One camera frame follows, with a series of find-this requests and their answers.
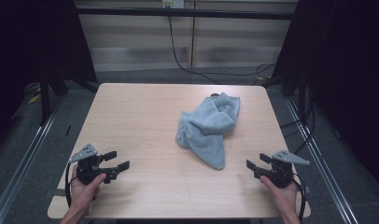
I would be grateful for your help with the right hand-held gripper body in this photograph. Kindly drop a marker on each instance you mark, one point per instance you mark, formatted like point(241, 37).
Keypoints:
point(281, 174)

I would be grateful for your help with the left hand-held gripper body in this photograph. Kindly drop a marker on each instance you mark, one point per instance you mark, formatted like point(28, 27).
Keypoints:
point(91, 169)

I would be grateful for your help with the light blue towel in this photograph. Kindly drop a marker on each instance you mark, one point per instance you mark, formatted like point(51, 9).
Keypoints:
point(209, 124)

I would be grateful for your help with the person's right hand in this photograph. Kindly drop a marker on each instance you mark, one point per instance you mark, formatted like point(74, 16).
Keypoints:
point(284, 199)

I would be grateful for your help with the person's left hand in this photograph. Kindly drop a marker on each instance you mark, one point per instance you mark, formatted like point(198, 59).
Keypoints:
point(83, 196)

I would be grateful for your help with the grey tape strip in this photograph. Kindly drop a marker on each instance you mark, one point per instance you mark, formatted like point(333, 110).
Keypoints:
point(59, 192)
point(307, 189)

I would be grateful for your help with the small black floor strip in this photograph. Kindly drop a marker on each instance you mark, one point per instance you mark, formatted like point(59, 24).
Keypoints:
point(68, 130)

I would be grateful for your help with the black metal stand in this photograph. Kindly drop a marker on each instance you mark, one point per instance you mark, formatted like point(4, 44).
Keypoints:
point(45, 102)
point(301, 99)

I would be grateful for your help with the dark round table grommet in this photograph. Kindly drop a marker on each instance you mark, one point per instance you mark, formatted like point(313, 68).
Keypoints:
point(214, 94)

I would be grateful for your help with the yellow floor object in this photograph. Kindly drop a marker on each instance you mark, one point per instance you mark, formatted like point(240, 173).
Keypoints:
point(34, 99)

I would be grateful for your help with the black curtain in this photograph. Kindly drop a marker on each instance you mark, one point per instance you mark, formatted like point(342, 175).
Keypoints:
point(29, 56)
point(349, 77)

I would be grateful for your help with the black horizontal bar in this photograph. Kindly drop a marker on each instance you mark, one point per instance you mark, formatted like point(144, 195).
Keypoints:
point(184, 13)

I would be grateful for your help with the metal floor rail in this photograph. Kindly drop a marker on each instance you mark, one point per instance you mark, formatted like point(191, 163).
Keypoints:
point(25, 158)
point(321, 161)

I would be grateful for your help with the white wall power outlet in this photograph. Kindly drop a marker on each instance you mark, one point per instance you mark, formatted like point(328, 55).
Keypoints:
point(173, 3)

